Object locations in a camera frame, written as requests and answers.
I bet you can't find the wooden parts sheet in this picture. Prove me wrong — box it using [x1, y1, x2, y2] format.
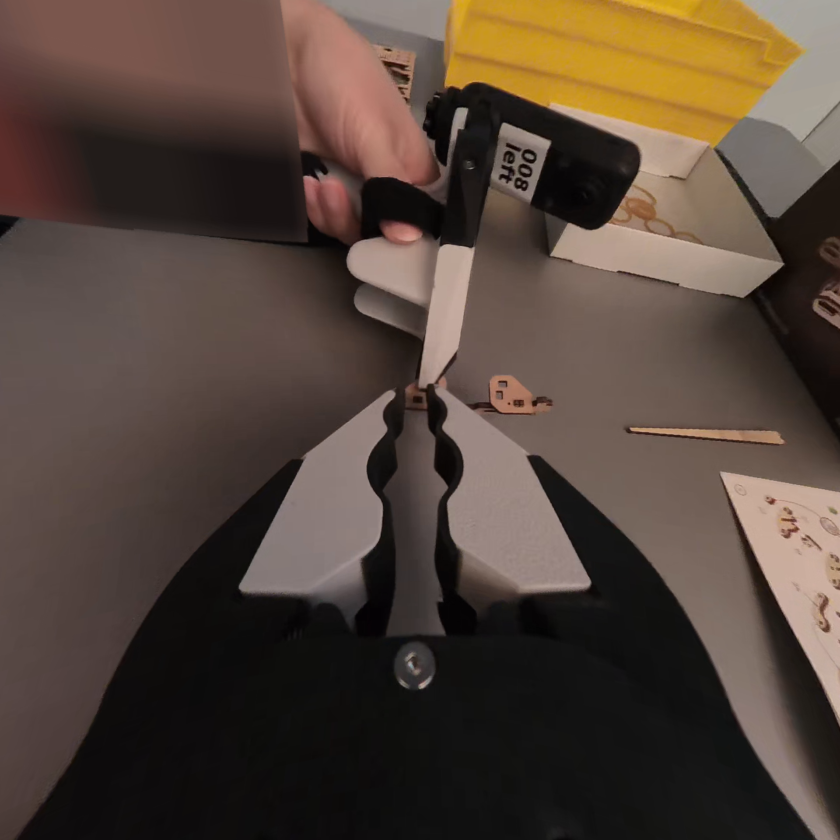
[373, 43, 417, 107]

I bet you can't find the person's left hand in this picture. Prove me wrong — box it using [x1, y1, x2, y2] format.
[281, 0, 443, 246]

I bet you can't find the illustrated instruction booklet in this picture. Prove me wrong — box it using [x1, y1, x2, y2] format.
[720, 470, 840, 708]

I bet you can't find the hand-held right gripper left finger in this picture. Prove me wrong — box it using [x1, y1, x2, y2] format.
[238, 387, 404, 636]

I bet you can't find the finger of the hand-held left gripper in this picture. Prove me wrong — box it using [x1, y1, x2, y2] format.
[353, 285, 427, 341]
[346, 236, 476, 389]

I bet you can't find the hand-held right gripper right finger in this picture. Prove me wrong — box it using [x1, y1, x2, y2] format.
[427, 385, 593, 636]

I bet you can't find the black model kit box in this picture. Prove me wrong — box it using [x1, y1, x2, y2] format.
[753, 176, 840, 429]

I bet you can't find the pile of tan rubber bands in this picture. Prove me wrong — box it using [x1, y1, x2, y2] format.
[607, 184, 704, 246]

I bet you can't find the shallow white cardboard box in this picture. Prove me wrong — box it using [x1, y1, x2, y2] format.
[543, 102, 786, 300]

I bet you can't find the yellow plastic bin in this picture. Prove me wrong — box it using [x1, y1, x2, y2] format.
[445, 0, 805, 149]

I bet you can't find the small wooden plate part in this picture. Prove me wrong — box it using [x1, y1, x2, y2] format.
[472, 374, 554, 416]

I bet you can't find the thin wooden stick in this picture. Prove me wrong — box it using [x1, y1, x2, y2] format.
[626, 424, 786, 446]

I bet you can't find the long wooden model strip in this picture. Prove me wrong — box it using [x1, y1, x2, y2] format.
[406, 377, 448, 412]

